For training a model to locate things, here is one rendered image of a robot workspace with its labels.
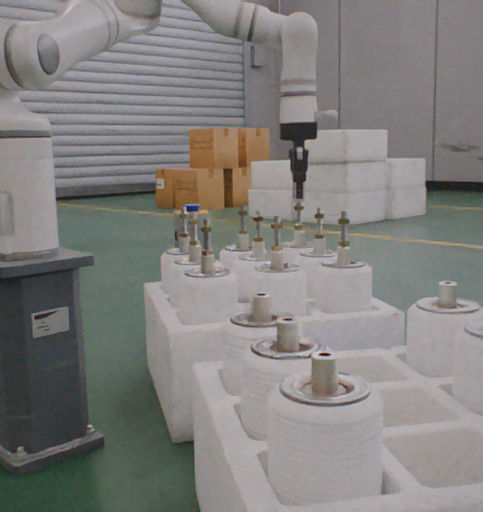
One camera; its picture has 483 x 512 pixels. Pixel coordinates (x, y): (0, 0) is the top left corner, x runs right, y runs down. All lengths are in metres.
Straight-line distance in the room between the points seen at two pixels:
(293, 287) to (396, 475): 0.54
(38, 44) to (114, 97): 5.87
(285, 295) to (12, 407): 0.44
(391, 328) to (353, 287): 0.09
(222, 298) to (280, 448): 0.52
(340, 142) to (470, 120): 3.08
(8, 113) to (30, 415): 0.43
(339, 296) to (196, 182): 3.85
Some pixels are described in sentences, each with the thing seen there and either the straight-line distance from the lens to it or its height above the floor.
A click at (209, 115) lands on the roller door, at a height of 0.81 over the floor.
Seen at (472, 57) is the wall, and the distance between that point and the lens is 6.81.
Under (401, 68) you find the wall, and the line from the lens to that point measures 7.22.
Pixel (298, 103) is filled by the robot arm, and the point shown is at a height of 0.53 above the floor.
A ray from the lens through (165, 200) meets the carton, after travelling 5.27.
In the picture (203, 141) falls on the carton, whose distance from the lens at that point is 5.07.
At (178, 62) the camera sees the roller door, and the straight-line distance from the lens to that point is 7.33.
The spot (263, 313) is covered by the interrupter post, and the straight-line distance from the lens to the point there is 0.77.
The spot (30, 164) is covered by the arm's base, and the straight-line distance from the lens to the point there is 0.98.
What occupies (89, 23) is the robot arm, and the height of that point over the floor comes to 0.65.
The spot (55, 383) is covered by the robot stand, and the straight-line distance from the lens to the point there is 1.02.
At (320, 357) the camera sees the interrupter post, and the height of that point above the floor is 0.28.
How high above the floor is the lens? 0.45
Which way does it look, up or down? 9 degrees down
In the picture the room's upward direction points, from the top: 1 degrees counter-clockwise
